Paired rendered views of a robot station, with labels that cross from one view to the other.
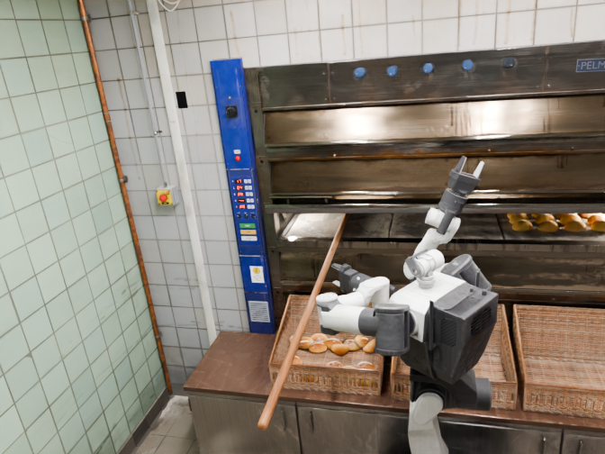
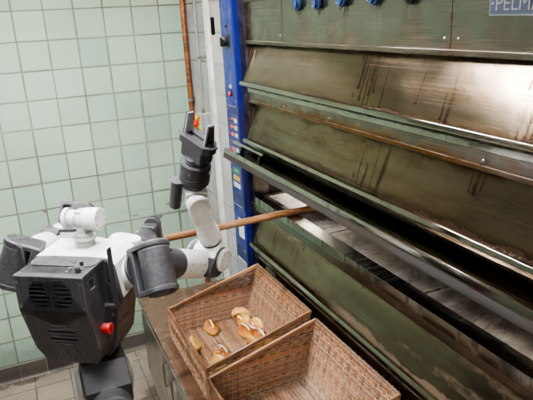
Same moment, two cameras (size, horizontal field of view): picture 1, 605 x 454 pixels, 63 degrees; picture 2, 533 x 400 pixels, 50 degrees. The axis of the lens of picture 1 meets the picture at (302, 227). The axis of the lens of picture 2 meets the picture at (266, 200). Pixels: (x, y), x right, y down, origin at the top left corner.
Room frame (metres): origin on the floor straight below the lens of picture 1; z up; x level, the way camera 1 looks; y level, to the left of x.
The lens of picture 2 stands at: (0.92, -1.93, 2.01)
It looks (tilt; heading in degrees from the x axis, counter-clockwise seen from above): 18 degrees down; 51
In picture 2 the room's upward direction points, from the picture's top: 3 degrees counter-clockwise
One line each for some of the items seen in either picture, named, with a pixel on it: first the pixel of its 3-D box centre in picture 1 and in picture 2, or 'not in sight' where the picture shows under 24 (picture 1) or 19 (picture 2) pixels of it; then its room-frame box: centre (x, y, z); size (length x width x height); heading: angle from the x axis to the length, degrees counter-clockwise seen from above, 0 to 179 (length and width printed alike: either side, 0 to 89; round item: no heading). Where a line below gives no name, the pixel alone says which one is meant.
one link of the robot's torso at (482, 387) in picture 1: (449, 384); (105, 379); (1.44, -0.48, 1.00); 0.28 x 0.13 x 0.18; 74
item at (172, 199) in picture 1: (167, 195); (204, 121); (2.65, 0.74, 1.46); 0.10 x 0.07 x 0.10; 74
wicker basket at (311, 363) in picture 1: (330, 340); (235, 324); (2.19, -0.09, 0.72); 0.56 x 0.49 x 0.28; 75
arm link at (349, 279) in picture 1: (354, 282); (147, 237); (1.77, -0.19, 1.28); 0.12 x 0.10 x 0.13; 39
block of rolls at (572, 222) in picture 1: (550, 207); not in sight; (2.55, -1.40, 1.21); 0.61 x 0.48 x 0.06; 164
